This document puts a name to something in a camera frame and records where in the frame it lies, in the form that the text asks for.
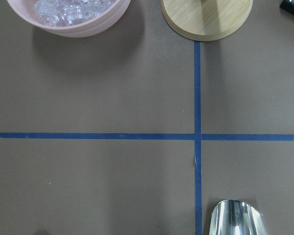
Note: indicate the wooden round base stand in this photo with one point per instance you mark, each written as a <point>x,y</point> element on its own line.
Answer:
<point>205,20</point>

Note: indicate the pink bowl of ice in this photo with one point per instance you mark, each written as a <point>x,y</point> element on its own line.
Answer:
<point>71,18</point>

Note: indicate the metal ice scoop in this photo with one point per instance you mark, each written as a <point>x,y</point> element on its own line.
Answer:
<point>235,217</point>

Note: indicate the black smartphone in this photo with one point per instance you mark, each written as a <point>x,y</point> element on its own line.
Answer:
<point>292,8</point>

